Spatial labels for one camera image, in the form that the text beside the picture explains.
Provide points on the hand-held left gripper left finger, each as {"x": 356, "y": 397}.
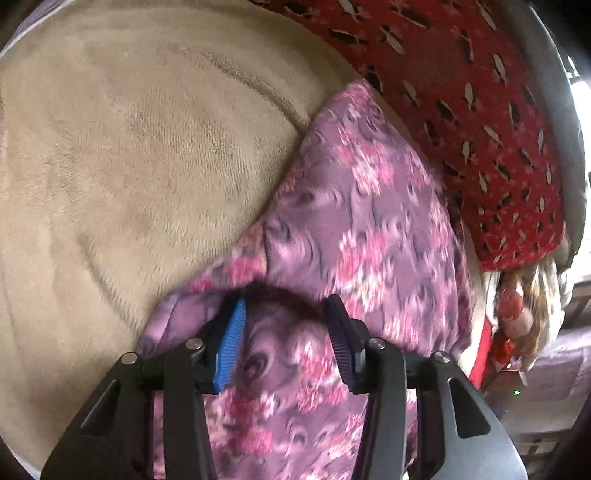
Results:
{"x": 231, "y": 341}

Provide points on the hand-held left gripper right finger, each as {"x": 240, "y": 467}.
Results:
{"x": 344, "y": 350}

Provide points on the purple floral garment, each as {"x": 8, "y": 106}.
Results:
{"x": 360, "y": 221}

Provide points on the red folded cloth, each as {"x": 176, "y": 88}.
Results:
{"x": 480, "y": 350}

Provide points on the clear plastic bag with doll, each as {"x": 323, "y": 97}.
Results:
{"x": 517, "y": 314}

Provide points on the dark electronic box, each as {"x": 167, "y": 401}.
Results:
{"x": 521, "y": 397}

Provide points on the beige fleece blanket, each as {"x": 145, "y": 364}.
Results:
{"x": 138, "y": 161}

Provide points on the red patterned blanket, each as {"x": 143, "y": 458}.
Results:
{"x": 461, "y": 92}

